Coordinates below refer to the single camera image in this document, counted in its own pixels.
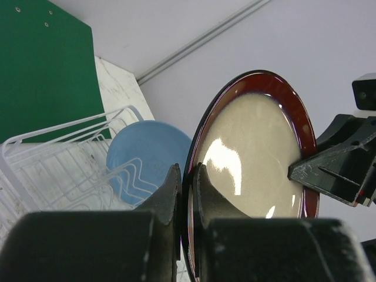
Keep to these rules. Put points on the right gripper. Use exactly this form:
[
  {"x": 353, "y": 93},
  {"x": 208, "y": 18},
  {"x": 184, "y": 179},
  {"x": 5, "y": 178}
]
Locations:
[{"x": 344, "y": 168}]

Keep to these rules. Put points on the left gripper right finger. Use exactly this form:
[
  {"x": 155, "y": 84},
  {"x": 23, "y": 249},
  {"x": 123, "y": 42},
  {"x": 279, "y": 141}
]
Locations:
[{"x": 230, "y": 246}]

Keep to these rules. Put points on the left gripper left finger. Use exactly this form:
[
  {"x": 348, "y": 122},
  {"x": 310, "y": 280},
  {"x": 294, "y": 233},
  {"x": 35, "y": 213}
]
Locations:
[{"x": 135, "y": 245}]

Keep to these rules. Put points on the blue plate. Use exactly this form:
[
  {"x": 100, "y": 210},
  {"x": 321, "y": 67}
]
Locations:
[{"x": 139, "y": 158}]

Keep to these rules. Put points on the green board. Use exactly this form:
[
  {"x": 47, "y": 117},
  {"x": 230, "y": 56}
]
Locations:
[{"x": 48, "y": 73}]

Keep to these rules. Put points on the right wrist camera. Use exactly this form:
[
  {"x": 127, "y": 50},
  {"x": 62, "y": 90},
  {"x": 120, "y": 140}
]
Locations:
[{"x": 364, "y": 89}]

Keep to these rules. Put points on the white wire dish rack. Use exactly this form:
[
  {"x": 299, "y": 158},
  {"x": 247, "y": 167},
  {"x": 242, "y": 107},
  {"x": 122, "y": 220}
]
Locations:
[{"x": 67, "y": 173}]

